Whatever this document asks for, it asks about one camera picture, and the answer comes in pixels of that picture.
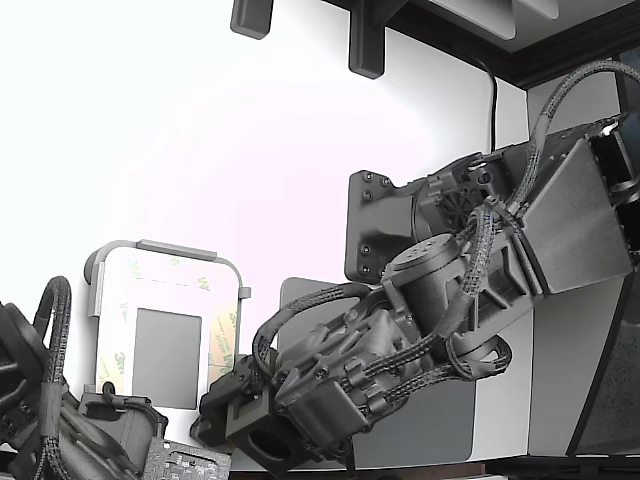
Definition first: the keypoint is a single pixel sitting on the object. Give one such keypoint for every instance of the gray circuit board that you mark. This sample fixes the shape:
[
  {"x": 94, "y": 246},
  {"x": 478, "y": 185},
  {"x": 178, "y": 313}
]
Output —
[{"x": 175, "y": 462}]

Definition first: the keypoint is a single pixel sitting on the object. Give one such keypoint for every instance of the gray printed fixture frame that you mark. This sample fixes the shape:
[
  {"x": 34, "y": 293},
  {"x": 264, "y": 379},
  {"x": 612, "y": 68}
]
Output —
[{"x": 175, "y": 248}]

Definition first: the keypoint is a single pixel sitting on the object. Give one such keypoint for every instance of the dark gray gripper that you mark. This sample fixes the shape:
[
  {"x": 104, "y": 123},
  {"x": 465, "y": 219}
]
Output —
[{"x": 210, "y": 415}]

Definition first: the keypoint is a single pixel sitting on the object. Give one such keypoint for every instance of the large gray rounded mat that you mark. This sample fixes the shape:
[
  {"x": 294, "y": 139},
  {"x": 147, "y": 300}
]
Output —
[{"x": 425, "y": 430}]

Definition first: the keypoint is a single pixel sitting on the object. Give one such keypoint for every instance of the dark gray six-joint robot arm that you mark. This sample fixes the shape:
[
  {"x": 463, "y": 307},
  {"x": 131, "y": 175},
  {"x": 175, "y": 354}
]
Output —
[{"x": 575, "y": 225}]

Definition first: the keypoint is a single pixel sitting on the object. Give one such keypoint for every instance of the long black bracket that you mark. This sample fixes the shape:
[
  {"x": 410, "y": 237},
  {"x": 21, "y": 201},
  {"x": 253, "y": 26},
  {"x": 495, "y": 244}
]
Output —
[{"x": 366, "y": 45}]

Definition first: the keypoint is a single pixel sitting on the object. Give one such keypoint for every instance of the dark speckled panel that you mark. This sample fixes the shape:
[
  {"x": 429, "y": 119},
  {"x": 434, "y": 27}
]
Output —
[{"x": 615, "y": 390}]

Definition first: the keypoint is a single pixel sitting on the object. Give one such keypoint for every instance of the gray square pad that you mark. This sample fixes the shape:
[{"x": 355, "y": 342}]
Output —
[{"x": 167, "y": 357}]

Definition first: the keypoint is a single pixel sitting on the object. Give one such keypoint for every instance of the short black bracket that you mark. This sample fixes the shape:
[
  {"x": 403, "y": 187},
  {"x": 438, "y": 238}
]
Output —
[{"x": 250, "y": 17}]

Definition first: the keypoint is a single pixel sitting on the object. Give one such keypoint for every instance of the black frame beam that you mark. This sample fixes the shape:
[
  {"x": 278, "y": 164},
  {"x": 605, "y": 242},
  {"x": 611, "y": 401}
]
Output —
[{"x": 517, "y": 62}]

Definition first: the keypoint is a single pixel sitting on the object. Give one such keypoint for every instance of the pale 3M tape liner strip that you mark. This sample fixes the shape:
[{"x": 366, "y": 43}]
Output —
[
  {"x": 111, "y": 350},
  {"x": 170, "y": 275}
]

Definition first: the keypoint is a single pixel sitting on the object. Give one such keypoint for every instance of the white rounded plate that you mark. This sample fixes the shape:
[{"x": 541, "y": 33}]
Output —
[{"x": 165, "y": 295}]

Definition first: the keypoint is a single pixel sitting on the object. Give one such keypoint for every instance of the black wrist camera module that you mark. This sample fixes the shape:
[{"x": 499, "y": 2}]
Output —
[{"x": 250, "y": 415}]

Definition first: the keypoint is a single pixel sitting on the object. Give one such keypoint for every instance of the small gray panel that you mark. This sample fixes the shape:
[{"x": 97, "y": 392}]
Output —
[{"x": 542, "y": 7}]

